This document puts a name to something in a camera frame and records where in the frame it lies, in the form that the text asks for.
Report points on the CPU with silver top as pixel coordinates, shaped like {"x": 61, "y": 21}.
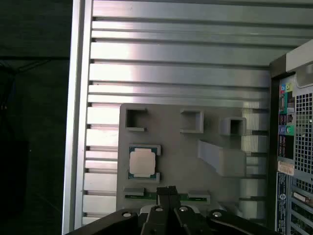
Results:
{"x": 143, "y": 161}

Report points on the black open PC case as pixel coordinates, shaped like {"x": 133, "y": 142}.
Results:
{"x": 272, "y": 147}

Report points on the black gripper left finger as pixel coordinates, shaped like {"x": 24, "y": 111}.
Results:
{"x": 161, "y": 195}

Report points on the green RAM stick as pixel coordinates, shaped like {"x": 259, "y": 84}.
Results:
{"x": 137, "y": 196}

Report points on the grey parts rack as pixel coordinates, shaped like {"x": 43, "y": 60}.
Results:
{"x": 176, "y": 159}

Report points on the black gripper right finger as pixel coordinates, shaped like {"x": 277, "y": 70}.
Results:
{"x": 173, "y": 195}

